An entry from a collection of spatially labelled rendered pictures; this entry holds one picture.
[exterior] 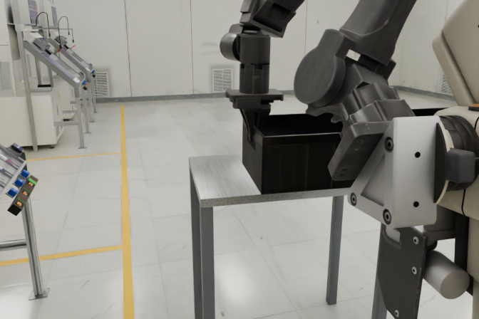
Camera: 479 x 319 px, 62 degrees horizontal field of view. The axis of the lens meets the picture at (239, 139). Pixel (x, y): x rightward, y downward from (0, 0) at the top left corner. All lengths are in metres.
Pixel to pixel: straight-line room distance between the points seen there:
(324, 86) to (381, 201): 0.15
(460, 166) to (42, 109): 4.75
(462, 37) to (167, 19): 7.54
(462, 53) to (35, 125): 4.75
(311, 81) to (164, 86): 7.54
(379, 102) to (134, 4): 7.57
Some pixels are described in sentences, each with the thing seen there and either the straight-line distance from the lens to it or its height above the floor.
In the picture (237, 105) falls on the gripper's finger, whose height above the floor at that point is 1.18.
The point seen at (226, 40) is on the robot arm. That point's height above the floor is 1.29.
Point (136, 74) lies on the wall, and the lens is 7.96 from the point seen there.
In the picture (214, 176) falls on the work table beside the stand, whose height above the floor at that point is 0.80.
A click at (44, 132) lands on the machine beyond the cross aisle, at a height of 0.21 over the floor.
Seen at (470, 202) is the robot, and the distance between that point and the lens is 0.51.
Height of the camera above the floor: 1.31
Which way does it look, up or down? 15 degrees down
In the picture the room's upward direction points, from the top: straight up
